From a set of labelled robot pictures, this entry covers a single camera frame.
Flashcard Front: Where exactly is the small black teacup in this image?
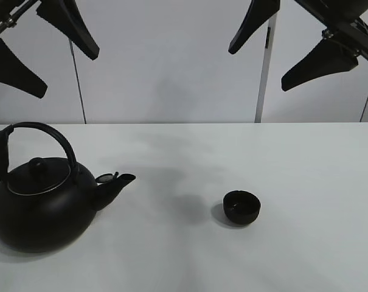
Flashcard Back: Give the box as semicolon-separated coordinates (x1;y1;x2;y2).
223;190;262;226

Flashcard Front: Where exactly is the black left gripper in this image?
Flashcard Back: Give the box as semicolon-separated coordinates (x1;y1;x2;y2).
0;0;100;99

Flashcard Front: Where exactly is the silver vertical metal post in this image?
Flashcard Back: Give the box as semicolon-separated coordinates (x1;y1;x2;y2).
254;13;277;123

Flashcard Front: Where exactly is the black round tea kettle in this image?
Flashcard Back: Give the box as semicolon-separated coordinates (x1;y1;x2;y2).
0;122;136;253

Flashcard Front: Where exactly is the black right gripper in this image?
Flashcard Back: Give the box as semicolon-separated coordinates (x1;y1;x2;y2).
281;0;368;91

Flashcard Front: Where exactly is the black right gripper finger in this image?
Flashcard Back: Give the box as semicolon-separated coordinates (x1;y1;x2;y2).
228;0;280;54

